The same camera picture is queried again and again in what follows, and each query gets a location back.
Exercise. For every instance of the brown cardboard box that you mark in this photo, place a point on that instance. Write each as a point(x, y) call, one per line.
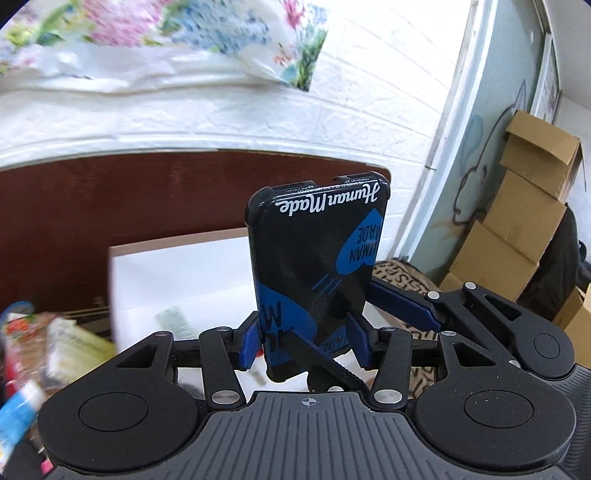
point(540, 152)
point(489, 263)
point(521, 217)
point(575, 309)

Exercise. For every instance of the white cardboard box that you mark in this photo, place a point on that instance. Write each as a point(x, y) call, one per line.
point(184, 277)

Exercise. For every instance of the light blue packet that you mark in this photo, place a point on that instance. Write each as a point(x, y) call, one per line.
point(21, 410)

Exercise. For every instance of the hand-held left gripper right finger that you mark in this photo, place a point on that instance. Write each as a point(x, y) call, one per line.
point(358, 341)

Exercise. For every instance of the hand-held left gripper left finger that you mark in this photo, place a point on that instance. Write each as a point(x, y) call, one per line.
point(249, 344)

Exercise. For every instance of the yellow printed packet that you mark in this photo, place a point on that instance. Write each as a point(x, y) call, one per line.
point(78, 346)

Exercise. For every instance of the pale green paper slip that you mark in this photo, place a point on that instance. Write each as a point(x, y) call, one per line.
point(174, 323)

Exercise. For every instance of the dark brown wooden board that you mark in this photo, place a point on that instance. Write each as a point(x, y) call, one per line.
point(115, 198)

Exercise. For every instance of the floral printed cloth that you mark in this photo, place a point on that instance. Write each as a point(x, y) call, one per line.
point(138, 27)

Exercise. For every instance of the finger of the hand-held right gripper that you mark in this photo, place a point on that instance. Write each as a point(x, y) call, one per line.
point(401, 302)
point(323, 362)

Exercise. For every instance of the clear orange snack packet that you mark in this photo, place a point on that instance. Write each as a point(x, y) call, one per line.
point(23, 327)

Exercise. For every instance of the black and blue phone case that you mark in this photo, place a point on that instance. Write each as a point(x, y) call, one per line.
point(314, 258)

